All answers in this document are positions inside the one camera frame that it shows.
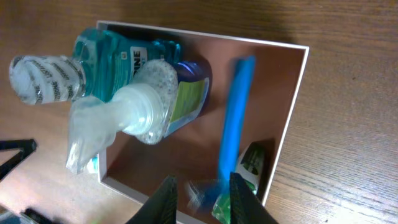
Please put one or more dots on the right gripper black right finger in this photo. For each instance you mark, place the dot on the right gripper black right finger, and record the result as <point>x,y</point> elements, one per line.
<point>245,206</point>

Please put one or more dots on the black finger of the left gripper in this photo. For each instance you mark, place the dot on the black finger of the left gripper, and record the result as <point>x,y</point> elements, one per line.
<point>24,147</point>

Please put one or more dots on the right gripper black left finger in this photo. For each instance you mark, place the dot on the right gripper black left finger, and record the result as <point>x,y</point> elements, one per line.
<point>161,207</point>

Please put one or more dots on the blue disposable razor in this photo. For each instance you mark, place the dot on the blue disposable razor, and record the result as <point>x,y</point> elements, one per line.
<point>204,194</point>

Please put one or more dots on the green white soap box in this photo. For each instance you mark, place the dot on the green white soap box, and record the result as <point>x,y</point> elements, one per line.
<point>249,166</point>

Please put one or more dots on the blue white toothbrush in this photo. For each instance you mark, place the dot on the blue white toothbrush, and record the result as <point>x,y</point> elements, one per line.
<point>92,165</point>

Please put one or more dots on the clear foaming soap pump bottle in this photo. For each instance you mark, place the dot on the clear foaming soap pump bottle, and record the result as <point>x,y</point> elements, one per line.
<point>161,99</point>

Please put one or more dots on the blue Listerine mouthwash bottle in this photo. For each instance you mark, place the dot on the blue Listerine mouthwash bottle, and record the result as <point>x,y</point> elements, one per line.
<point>102,62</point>

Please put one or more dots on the pink white open box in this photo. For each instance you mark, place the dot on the pink white open box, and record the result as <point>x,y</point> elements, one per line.
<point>135,170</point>

